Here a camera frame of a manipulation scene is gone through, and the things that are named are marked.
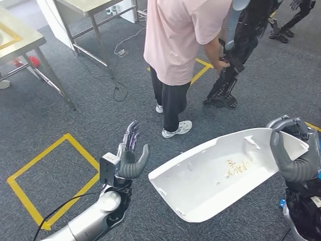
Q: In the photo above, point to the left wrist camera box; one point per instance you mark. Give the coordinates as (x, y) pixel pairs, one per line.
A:
(108, 168)

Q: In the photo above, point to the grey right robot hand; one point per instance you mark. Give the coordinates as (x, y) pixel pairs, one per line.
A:
(295, 171)

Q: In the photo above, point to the person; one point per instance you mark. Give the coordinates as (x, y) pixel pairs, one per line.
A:
(175, 40)

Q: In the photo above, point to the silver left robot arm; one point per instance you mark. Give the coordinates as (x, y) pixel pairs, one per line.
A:
(95, 216)

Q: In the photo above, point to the grey power strip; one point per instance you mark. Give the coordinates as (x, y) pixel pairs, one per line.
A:
(123, 52)

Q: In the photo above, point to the white plastic car part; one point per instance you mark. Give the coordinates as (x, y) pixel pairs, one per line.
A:
(213, 179)

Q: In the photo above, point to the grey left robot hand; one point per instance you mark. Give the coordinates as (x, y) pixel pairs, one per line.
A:
(127, 166)

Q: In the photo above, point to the black humanoid robot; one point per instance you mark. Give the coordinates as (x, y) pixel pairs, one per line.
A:
(302, 10)
(227, 83)

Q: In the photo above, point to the red object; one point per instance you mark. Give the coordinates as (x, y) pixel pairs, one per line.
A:
(35, 62)

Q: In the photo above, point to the white board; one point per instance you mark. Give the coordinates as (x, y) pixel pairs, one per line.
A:
(55, 23)

